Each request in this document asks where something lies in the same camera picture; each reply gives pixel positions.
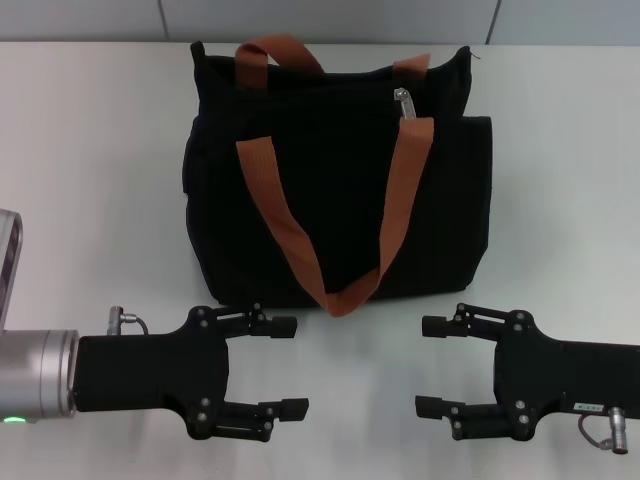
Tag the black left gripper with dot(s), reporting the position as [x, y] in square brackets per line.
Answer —
[150, 372]

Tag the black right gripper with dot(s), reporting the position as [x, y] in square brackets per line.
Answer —
[570, 372]

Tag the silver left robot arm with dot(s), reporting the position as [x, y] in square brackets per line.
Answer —
[30, 372]

